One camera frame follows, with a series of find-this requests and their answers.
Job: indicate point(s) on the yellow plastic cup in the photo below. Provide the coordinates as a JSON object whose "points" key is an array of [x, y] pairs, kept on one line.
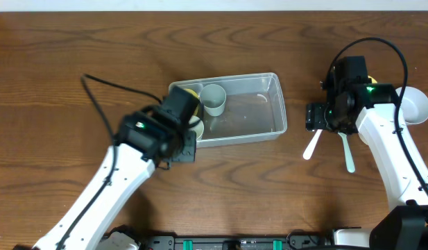
{"points": [[196, 97]]}

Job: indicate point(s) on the green plastic spoon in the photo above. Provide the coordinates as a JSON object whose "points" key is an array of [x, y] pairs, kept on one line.
{"points": [[347, 153]]}

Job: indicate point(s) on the clear plastic container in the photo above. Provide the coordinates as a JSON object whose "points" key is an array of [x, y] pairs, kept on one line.
{"points": [[254, 109]]}

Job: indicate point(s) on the white plastic fork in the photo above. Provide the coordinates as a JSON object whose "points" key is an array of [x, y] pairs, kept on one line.
{"points": [[308, 152]]}

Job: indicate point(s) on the grey plastic bowl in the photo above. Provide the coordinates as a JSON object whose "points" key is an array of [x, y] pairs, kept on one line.
{"points": [[414, 106]]}

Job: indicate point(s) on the grey plastic cup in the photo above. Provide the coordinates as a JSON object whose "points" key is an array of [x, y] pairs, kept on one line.
{"points": [[213, 98]]}

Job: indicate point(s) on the white plastic bowl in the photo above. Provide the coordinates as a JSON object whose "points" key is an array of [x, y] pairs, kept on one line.
{"points": [[362, 132]]}

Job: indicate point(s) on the yellow plastic bowl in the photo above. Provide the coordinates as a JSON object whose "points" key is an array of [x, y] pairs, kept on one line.
{"points": [[372, 80]]}

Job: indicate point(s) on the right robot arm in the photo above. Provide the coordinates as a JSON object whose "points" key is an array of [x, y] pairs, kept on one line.
{"points": [[372, 111]]}

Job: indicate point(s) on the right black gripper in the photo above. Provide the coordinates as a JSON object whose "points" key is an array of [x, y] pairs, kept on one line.
{"points": [[314, 117]]}

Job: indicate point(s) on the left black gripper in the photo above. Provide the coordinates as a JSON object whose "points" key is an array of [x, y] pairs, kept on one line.
{"points": [[187, 148]]}

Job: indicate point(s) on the white plastic cup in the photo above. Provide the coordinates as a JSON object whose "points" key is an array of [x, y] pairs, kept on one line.
{"points": [[197, 127]]}

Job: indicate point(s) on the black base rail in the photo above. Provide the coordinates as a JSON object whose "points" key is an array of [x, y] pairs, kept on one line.
{"points": [[122, 241]]}

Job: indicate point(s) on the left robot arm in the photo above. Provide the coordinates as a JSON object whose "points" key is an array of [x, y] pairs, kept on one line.
{"points": [[145, 140]]}

